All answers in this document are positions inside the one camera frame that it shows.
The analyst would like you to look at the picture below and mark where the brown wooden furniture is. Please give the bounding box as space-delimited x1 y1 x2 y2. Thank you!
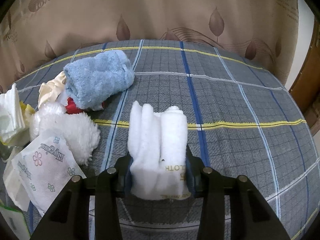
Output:
290 22 320 135

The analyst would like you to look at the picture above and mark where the white fluffy cloth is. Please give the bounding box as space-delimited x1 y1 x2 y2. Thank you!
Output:
29 102 100 166

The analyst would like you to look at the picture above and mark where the light blue fluffy towel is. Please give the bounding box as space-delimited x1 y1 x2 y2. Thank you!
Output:
63 50 135 109

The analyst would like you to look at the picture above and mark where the Hygienix tissue packet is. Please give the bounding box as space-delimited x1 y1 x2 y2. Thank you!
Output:
12 129 86 216

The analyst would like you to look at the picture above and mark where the beige leaf pattern curtain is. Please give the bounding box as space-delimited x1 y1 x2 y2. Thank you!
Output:
1 0 299 91

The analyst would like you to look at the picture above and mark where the white tissue stack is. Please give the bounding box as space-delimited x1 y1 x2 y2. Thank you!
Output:
1 83 35 147

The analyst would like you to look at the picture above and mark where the green cardboard box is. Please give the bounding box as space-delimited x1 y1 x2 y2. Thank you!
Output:
1 204 30 239

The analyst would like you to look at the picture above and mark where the cream satin scrunchie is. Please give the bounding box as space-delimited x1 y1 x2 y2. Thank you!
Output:
38 71 66 109

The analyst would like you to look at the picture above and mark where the white towel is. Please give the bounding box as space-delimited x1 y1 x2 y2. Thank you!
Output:
127 101 191 200

